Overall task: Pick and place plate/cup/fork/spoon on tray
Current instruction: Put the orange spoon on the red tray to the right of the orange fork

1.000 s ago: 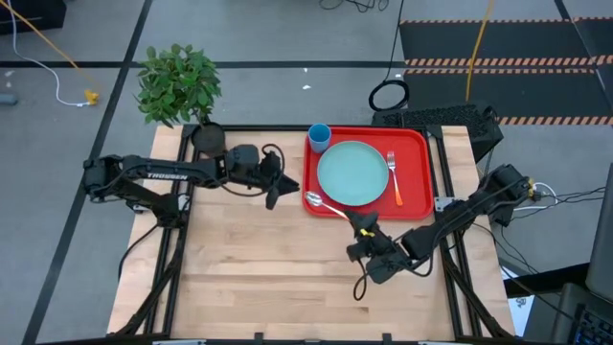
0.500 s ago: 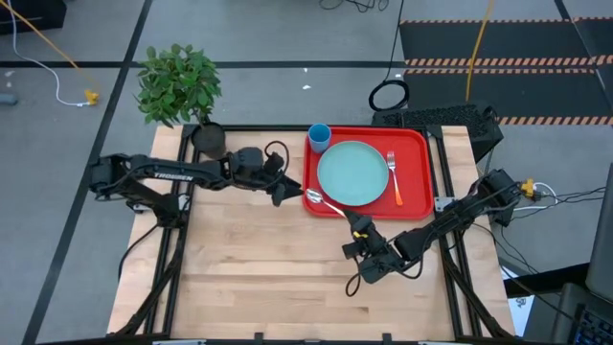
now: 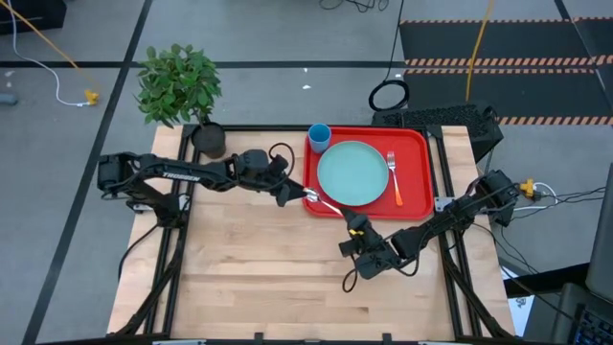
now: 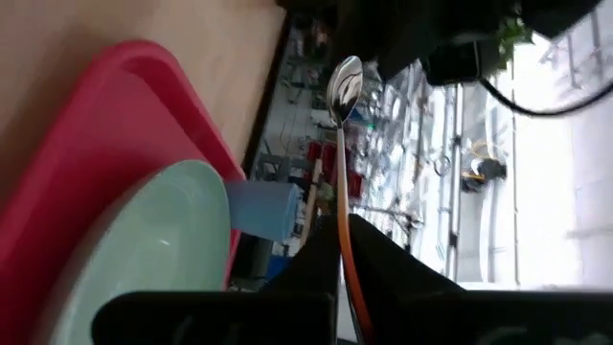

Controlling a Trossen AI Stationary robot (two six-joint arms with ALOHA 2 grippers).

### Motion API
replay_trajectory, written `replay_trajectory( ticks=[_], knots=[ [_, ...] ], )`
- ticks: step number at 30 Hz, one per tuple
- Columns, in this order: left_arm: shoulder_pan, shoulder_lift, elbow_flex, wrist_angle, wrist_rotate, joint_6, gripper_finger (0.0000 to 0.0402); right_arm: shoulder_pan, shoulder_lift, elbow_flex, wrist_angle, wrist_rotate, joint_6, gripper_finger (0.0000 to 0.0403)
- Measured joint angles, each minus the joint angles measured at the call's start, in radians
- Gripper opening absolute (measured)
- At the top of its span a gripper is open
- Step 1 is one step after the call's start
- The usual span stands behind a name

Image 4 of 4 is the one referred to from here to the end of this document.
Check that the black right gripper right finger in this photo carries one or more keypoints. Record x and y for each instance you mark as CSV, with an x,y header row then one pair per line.
x,y
431,311

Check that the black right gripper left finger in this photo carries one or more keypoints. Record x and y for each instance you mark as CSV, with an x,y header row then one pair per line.
x,y
287,316

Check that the blue plastic cup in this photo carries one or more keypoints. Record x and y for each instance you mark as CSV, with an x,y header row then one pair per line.
x,y
263,208

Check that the mint green plate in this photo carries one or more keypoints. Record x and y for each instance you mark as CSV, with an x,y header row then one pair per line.
x,y
158,239

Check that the red plastic tray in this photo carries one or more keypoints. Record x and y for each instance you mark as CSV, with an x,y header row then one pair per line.
x,y
96,144

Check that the black aluminium table frame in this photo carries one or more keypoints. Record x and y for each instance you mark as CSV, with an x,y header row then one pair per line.
x,y
268,110

